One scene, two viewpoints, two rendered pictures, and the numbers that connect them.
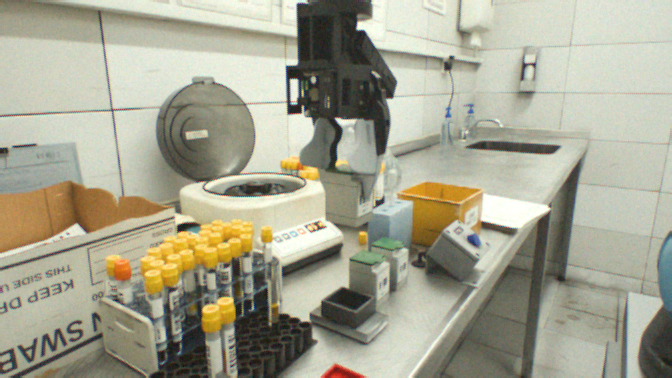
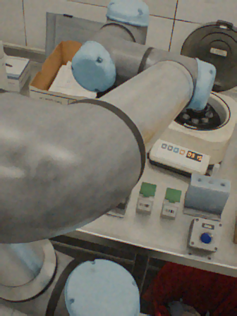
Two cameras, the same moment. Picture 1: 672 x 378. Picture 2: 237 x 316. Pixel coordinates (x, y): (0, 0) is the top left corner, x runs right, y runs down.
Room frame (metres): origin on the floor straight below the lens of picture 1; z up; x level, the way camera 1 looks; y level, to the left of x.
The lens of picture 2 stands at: (0.22, -0.62, 1.73)
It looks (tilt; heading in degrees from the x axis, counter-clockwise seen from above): 45 degrees down; 66
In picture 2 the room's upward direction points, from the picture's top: 6 degrees clockwise
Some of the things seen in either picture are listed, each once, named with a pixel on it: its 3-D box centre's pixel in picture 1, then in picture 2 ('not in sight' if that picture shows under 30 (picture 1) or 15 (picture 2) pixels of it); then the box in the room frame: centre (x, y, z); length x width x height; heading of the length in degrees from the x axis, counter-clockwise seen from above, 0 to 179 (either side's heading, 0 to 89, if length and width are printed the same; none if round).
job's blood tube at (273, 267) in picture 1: (273, 301); not in sight; (0.46, 0.08, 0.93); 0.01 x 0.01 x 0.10; 57
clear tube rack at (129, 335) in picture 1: (201, 299); not in sight; (0.50, 0.18, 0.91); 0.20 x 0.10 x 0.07; 146
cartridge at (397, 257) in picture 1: (389, 263); (171, 203); (0.62, -0.08, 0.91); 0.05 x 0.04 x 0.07; 56
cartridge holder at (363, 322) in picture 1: (348, 311); (118, 198); (0.50, -0.01, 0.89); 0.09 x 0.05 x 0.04; 55
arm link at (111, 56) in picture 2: not in sight; (112, 61); (0.43, -0.09, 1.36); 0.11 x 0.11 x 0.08; 47
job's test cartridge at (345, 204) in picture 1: (348, 196); not in sight; (0.50, -0.01, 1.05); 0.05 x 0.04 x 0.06; 55
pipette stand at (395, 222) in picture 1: (390, 233); (206, 195); (0.72, -0.09, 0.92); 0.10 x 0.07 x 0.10; 148
